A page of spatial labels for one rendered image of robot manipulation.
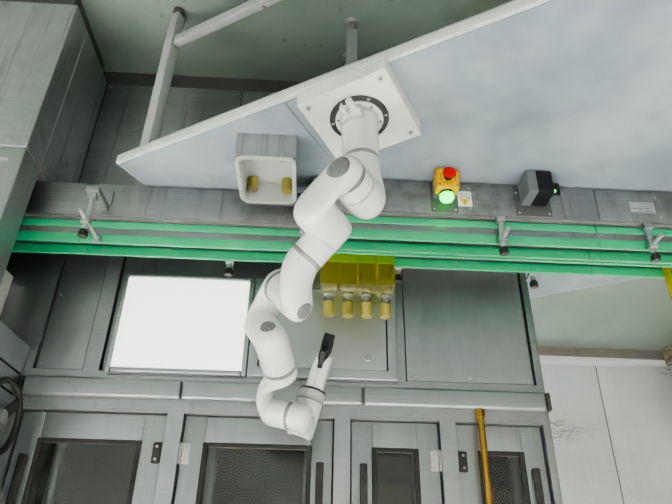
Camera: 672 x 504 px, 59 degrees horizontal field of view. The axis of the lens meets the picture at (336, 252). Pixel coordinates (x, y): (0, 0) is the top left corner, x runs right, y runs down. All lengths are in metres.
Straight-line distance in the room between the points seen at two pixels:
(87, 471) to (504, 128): 1.54
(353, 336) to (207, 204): 0.63
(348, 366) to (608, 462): 3.76
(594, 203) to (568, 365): 3.59
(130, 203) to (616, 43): 1.45
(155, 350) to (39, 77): 0.96
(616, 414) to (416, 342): 3.73
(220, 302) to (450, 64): 1.02
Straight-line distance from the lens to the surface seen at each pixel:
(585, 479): 5.30
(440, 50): 1.54
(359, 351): 1.91
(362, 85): 1.53
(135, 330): 1.99
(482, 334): 2.05
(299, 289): 1.36
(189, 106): 2.53
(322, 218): 1.31
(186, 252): 1.98
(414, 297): 2.05
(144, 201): 2.00
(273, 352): 1.44
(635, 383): 5.74
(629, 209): 2.08
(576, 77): 1.68
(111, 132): 2.50
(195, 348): 1.93
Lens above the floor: 1.90
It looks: 30 degrees down
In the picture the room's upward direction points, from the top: 179 degrees counter-clockwise
